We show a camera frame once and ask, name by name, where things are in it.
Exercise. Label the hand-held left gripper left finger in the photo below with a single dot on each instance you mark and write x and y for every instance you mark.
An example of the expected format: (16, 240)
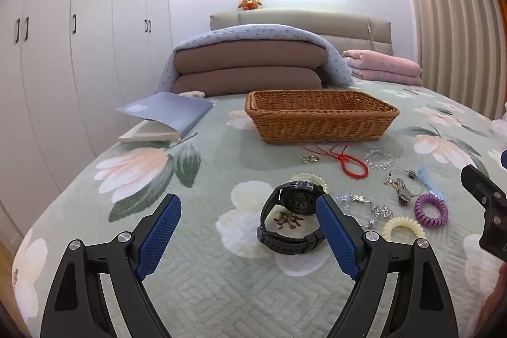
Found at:
(158, 235)

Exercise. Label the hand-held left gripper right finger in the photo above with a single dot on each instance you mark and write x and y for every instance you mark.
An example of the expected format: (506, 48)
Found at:
(336, 239)

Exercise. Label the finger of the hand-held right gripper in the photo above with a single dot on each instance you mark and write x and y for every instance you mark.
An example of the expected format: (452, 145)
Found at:
(504, 158)
(481, 185)

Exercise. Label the black wrist watch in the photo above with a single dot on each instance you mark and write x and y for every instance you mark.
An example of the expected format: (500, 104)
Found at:
(285, 243)

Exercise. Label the light blue hair accessory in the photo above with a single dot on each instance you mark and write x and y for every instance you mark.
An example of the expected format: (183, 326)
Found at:
(429, 181)

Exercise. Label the metal keyring with keys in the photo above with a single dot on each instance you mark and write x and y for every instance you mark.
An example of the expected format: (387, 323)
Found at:
(402, 191)

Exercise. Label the brown wicker basket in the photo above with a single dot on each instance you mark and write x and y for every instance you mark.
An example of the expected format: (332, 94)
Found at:
(317, 124)

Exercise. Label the person's right forearm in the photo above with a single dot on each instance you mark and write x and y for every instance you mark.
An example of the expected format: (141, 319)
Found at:
(497, 294)

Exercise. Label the white plastic bag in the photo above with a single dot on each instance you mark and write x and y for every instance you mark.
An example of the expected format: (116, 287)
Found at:
(500, 132)

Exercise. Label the blue cover book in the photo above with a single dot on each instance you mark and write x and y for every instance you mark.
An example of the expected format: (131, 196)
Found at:
(170, 110)

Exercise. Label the orange curtain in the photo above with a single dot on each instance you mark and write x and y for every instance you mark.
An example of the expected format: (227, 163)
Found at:
(502, 17)

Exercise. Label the white fluffy cloth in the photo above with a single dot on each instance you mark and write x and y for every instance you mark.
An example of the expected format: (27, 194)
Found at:
(194, 94)

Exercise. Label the pink folded blanket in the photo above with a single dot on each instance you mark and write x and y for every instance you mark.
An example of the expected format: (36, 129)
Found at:
(380, 64)

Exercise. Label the beige pleated curtain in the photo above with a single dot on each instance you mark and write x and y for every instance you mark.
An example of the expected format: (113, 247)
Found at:
(447, 13)

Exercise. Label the brown pillow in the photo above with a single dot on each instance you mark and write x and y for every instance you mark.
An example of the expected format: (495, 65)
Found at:
(245, 59)
(245, 82)

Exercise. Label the white wardrobe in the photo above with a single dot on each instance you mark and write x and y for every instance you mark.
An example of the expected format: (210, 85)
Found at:
(79, 64)

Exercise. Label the beige padded headboard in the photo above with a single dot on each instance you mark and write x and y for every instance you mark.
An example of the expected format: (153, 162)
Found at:
(356, 29)

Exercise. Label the blue patterned quilt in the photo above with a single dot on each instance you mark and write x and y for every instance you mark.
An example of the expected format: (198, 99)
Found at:
(253, 32)

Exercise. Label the orange plush toy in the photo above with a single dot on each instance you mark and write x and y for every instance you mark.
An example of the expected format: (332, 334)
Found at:
(249, 3)

